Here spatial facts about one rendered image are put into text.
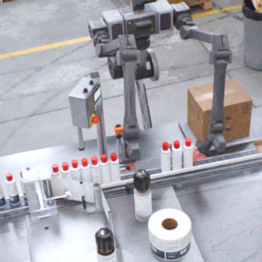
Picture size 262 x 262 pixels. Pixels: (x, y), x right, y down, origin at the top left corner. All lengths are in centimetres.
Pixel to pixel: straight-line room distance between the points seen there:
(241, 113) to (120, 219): 95
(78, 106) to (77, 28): 368
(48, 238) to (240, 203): 102
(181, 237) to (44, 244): 69
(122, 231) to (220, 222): 51
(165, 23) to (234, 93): 57
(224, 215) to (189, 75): 269
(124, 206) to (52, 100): 250
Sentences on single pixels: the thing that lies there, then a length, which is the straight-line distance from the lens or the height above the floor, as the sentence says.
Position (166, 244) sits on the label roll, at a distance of 277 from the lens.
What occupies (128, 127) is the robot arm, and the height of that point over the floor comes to 130.
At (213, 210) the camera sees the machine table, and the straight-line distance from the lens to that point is 315.
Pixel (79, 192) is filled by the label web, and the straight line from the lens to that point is 305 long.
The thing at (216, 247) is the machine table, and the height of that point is 83.
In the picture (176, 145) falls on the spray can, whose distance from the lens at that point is 314.
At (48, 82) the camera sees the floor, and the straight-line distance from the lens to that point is 569.
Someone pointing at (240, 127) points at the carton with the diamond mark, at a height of 94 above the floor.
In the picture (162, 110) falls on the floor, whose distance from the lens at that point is 518.
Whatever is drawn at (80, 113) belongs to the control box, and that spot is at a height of 138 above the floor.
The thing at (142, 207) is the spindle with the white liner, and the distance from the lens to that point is 294.
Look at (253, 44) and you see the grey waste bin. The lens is 559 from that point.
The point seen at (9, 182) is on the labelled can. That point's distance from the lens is 309.
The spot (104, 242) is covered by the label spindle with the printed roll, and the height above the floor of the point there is 115.
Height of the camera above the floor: 311
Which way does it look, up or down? 39 degrees down
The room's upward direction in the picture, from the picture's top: 6 degrees counter-clockwise
